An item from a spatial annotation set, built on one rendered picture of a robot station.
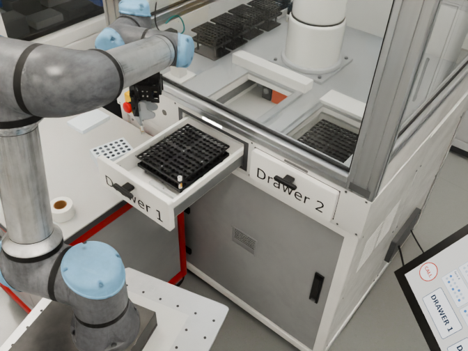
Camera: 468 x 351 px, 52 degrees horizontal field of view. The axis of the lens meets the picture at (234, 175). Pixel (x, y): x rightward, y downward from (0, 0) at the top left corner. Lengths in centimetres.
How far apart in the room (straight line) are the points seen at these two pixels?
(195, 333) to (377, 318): 118
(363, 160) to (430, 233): 146
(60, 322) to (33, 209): 34
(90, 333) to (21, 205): 31
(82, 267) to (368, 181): 72
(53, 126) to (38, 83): 109
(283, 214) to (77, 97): 91
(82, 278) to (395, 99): 75
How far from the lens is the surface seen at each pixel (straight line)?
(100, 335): 109
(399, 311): 229
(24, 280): 106
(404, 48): 107
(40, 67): 79
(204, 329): 122
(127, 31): 117
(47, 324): 121
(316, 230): 149
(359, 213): 134
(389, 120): 115
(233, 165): 146
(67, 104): 80
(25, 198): 95
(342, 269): 153
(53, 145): 178
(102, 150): 166
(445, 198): 289
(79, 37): 210
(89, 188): 158
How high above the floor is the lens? 182
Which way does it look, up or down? 42 degrees down
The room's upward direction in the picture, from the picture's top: 3 degrees clockwise
